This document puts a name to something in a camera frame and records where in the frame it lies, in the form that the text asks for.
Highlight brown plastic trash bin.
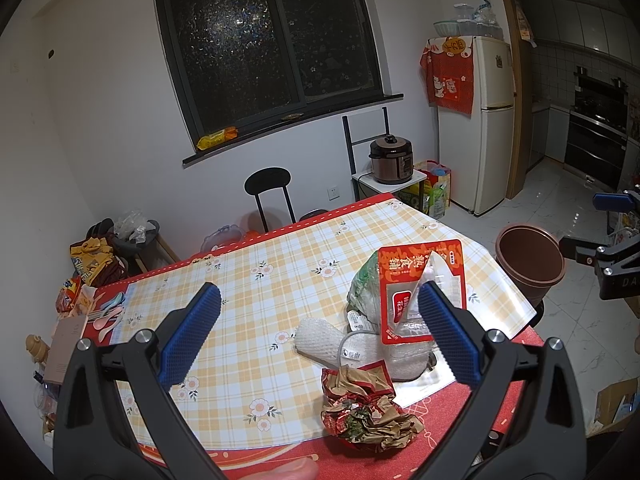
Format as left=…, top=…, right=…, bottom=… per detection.
left=495, top=223, right=566, bottom=308

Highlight white plastic bag with greens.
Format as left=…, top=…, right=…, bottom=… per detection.
left=338, top=252, right=437, bottom=382

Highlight red food pouch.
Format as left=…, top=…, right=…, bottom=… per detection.
left=378, top=240, right=466, bottom=344

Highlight red gold wrapper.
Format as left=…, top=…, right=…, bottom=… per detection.
left=320, top=360, right=424, bottom=453

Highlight white foam net sleeve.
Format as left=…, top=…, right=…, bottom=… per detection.
left=295, top=318, right=383, bottom=370

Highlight black built-in oven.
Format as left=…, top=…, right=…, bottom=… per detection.
left=564, top=65, right=628, bottom=191

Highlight yellow plaid tablecloth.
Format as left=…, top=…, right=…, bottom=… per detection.
left=81, top=193, right=537, bottom=453

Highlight black stool with plastic bag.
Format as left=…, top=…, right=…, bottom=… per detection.
left=86, top=209, right=180, bottom=276

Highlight clear plastic container with lid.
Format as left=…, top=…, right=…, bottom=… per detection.
left=201, top=224, right=245, bottom=252

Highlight cardboard box on floor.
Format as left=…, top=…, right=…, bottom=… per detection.
left=587, top=377, right=639, bottom=437

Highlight yellow snack bags pile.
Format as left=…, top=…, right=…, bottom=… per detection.
left=70, top=237, right=126, bottom=288

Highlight white refrigerator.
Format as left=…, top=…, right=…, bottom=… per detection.
left=432, top=36, right=514, bottom=217

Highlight colourful shopping bag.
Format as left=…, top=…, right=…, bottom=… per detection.
left=408, top=160, right=451, bottom=219

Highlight black rack with white shelf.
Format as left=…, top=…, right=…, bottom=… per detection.
left=342, top=106, right=427, bottom=210

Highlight black round-back chair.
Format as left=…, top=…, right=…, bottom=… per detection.
left=243, top=166, right=298, bottom=233

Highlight brown pressure cooker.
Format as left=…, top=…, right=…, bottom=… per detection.
left=369, top=134, right=413, bottom=184

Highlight red cloth on refrigerator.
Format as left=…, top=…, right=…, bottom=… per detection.
left=420, top=36, right=474, bottom=115

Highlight yellow snack bag on sill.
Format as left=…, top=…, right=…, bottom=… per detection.
left=196, top=127, right=239, bottom=152

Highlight containers on top of refrigerator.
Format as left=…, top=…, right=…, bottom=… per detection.
left=434, top=0, right=504, bottom=40

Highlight dark window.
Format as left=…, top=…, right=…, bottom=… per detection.
left=155, top=0, right=396, bottom=167

